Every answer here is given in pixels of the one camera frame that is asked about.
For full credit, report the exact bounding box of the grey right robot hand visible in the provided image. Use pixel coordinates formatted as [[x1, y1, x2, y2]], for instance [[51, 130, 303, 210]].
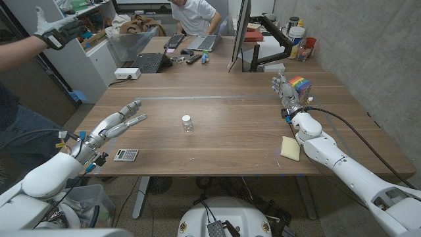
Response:
[[271, 70, 305, 115]]

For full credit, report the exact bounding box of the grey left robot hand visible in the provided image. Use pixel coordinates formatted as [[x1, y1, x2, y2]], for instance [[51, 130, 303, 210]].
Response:
[[70, 99, 149, 165]]

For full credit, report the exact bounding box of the bare operator forearm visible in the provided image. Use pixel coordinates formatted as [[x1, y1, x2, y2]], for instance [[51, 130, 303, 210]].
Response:
[[0, 35, 47, 72]]

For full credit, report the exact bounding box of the grey pocket calculator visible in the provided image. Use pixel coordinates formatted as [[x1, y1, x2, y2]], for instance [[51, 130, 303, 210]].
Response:
[[113, 148, 139, 162]]

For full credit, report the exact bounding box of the clear bottle white cap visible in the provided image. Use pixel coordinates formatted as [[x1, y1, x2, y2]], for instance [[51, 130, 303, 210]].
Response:
[[182, 115, 194, 134]]

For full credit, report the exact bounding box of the rainbow striped box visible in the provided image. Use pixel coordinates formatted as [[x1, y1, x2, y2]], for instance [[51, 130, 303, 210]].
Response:
[[288, 76, 314, 107]]

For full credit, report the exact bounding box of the white flat box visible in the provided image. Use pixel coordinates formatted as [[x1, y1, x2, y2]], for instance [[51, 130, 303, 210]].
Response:
[[262, 63, 286, 73]]

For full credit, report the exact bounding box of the blue floor object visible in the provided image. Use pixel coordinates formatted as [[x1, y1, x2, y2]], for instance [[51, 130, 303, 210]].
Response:
[[68, 90, 88, 103]]

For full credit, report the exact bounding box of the white power strip box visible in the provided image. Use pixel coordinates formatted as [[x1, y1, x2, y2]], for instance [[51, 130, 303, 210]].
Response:
[[114, 67, 141, 80]]

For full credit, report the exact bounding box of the white plastic tub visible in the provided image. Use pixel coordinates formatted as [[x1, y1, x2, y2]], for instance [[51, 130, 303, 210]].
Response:
[[287, 26, 307, 59]]

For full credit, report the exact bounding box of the white cabinet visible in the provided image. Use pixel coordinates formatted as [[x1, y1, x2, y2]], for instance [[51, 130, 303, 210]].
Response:
[[3, 0, 119, 105]]

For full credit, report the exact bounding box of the red flat box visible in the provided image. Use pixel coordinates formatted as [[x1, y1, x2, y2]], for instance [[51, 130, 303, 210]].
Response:
[[243, 30, 264, 43]]

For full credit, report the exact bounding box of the black lid jar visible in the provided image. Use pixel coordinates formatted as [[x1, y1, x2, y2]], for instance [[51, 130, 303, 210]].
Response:
[[287, 16, 300, 34]]

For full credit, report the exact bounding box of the clear floor storage bin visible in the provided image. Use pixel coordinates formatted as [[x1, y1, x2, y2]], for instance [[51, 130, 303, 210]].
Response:
[[52, 183, 116, 229]]

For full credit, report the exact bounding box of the grey table leg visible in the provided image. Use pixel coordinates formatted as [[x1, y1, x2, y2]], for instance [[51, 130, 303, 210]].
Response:
[[132, 176, 151, 220], [295, 176, 317, 221]]

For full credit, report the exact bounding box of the black floor fan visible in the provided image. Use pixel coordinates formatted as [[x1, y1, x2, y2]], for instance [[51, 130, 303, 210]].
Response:
[[147, 176, 174, 195]]

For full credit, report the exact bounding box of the black laptop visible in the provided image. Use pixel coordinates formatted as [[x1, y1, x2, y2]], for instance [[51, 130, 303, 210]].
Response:
[[130, 52, 174, 74]]

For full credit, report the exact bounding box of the computer monitor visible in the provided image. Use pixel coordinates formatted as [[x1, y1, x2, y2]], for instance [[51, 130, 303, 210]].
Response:
[[228, 0, 253, 70]]

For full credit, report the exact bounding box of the large clear plastic bin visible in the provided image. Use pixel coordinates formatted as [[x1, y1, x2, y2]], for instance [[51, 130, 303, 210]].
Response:
[[107, 26, 159, 63]]

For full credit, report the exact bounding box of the cardboard box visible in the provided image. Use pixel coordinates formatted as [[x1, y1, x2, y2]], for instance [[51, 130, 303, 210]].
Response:
[[80, 29, 108, 50]]

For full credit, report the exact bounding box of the silver laptop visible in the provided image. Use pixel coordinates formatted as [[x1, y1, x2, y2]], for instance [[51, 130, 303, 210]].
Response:
[[187, 16, 230, 53]]

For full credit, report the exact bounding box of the black remote control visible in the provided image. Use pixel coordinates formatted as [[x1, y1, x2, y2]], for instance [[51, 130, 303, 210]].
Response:
[[186, 53, 203, 65]]

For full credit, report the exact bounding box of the white cloth bag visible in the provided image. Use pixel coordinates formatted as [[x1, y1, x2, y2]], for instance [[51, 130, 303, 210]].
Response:
[[104, 13, 132, 38]]

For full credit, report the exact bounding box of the grey black teleoperation glove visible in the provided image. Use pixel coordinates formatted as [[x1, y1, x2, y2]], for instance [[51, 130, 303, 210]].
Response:
[[32, 5, 88, 51]]

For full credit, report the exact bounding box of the brown jacket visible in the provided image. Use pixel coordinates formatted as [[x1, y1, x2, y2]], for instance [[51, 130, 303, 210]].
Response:
[[118, 13, 167, 36]]

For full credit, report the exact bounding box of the black keyboard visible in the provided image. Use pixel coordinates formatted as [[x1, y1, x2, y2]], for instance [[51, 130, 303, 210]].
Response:
[[163, 33, 186, 50]]

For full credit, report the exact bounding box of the seated person white shirt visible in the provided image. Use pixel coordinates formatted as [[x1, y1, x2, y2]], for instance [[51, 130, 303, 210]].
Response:
[[169, 0, 222, 37]]

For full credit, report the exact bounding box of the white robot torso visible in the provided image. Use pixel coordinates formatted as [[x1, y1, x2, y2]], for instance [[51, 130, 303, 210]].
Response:
[[177, 196, 273, 237]]

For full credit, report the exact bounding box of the black finned module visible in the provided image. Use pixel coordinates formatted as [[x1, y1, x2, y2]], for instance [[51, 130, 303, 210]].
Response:
[[207, 220, 227, 237]]

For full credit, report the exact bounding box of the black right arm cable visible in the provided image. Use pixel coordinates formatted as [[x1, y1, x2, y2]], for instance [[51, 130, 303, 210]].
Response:
[[304, 105, 417, 190]]

